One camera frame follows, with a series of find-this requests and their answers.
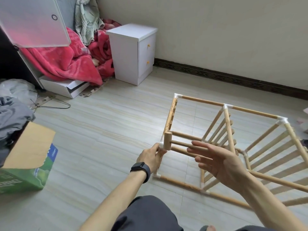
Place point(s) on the person's right hand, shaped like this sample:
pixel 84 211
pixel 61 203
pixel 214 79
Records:
pixel 224 166

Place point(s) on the person's left hand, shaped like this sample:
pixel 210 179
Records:
pixel 151 160

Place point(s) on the person's right forearm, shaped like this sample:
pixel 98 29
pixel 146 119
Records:
pixel 274 209

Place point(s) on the person's left forearm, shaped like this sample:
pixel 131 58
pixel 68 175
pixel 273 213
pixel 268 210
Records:
pixel 115 204

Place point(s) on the person's black sandal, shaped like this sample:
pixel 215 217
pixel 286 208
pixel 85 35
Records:
pixel 208 228

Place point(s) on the black smartwatch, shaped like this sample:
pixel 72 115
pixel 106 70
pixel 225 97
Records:
pixel 140 170

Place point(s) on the wooden mallet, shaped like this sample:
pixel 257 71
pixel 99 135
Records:
pixel 167 141

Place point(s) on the white box cabinet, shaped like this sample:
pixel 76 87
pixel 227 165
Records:
pixel 130 53

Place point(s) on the flat white box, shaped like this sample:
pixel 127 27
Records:
pixel 62 88

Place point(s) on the green cardboard box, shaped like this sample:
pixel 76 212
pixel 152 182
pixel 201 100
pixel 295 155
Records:
pixel 29 166

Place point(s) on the red fleece blanket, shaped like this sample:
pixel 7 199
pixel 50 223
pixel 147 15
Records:
pixel 62 60

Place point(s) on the grey jacket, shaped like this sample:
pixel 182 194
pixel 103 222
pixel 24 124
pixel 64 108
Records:
pixel 12 120

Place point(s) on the white plastic bag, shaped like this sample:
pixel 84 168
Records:
pixel 17 91

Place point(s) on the pale green cloth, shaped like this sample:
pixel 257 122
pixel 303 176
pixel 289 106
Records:
pixel 89 19

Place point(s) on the grey blue cloth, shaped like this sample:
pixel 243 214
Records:
pixel 65 9

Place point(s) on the white plastic door panel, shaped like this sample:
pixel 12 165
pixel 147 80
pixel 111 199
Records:
pixel 29 19

